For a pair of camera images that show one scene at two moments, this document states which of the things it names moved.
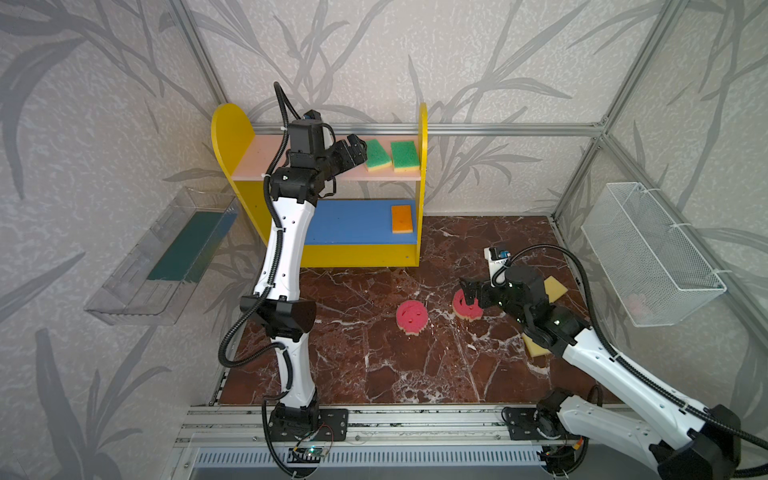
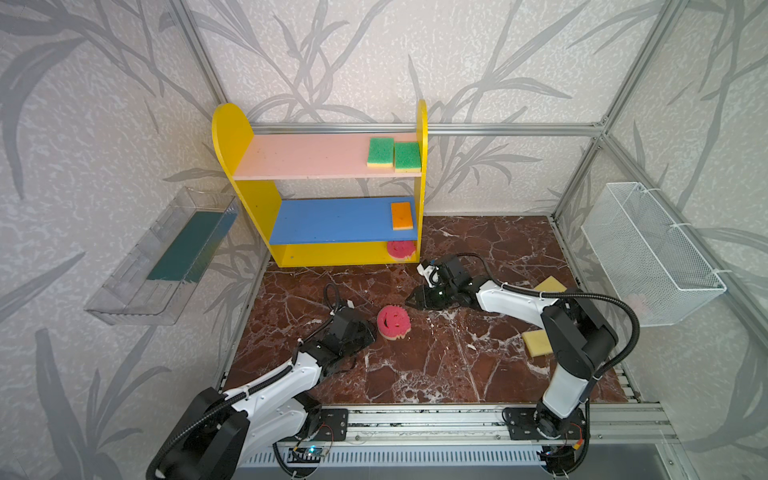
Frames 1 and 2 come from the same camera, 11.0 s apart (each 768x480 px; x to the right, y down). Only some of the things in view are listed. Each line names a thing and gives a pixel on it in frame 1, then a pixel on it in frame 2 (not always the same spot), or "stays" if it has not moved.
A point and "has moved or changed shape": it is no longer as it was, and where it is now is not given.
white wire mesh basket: [657, 272] stays
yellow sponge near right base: [535, 349] stays
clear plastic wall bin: [150, 284] stays
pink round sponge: [462, 309] to [394, 322]
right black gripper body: [482, 294] to [432, 294]
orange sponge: [401, 219] stays
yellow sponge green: [405, 156] stays
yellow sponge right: [554, 289] stays
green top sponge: [377, 157] has moved or changed shape
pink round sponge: [412, 317] to [401, 249]
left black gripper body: [346, 152] to [358, 334]
